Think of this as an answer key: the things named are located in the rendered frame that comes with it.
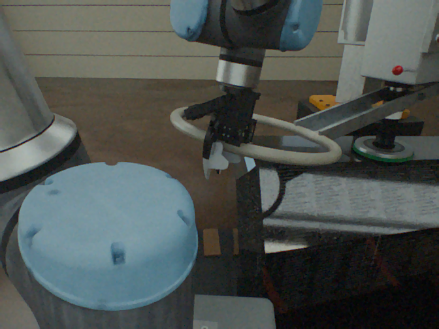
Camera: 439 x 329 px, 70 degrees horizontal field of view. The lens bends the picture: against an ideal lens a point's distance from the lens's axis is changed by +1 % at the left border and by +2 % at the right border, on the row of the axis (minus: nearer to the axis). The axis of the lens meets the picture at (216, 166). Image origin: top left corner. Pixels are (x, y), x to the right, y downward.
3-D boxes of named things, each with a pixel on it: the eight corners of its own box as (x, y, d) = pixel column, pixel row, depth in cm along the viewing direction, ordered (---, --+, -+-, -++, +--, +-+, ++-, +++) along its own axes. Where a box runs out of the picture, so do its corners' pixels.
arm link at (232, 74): (210, 58, 62) (232, 61, 70) (206, 83, 63) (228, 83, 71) (251, 66, 58) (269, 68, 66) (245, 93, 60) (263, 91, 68)
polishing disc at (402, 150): (420, 147, 128) (421, 145, 128) (402, 163, 115) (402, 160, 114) (367, 135, 142) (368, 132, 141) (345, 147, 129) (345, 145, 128)
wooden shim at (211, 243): (202, 230, 208) (202, 228, 207) (217, 230, 209) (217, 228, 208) (204, 256, 186) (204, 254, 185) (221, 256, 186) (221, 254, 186)
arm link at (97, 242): (98, 450, 25) (67, 281, 18) (16, 322, 35) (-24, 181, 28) (222, 329, 35) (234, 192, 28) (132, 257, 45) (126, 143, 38)
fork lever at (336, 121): (408, 83, 137) (410, 72, 134) (456, 92, 122) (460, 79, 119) (286, 131, 110) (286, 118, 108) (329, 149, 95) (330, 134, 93)
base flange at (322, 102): (307, 100, 234) (308, 94, 232) (371, 99, 236) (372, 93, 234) (332, 120, 190) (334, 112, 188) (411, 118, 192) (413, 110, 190)
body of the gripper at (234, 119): (238, 150, 64) (250, 92, 60) (202, 139, 68) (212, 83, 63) (252, 144, 71) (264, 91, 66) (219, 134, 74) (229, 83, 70)
